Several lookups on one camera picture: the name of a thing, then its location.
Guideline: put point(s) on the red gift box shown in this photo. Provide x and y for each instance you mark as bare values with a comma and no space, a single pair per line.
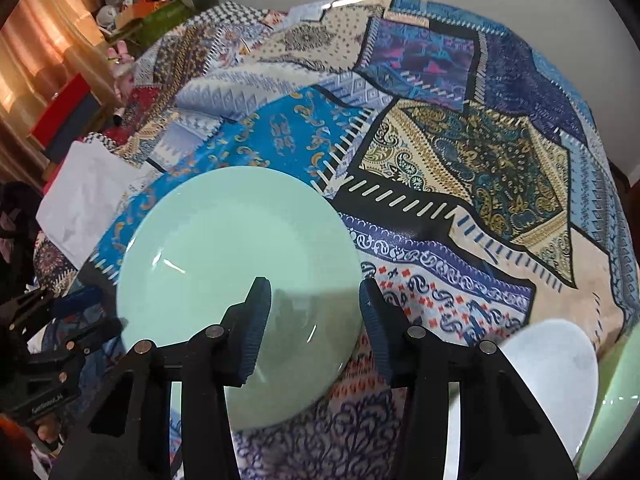
72,113

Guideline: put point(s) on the patchwork patterned tablecloth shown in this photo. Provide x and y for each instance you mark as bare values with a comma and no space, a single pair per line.
468,170

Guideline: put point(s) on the green cardboard box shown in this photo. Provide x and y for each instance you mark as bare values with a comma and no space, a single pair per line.
142,33

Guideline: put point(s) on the white folded paper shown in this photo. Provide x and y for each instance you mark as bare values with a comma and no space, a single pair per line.
92,187

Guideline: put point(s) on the mint green plate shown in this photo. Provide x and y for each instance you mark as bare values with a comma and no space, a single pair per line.
199,249

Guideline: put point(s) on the mint green bowl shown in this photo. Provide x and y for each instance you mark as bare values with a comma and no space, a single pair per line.
613,426

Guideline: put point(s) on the pink bunny toy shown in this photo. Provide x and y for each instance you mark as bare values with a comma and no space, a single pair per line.
121,65

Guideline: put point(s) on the white bowl with black spots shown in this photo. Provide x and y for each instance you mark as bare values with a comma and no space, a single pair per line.
524,406

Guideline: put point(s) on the orange curtain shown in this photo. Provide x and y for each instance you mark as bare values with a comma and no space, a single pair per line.
44,43

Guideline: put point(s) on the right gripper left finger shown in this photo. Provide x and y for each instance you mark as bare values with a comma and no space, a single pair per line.
124,434

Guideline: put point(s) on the left hand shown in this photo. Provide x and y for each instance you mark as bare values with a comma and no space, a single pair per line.
48,429

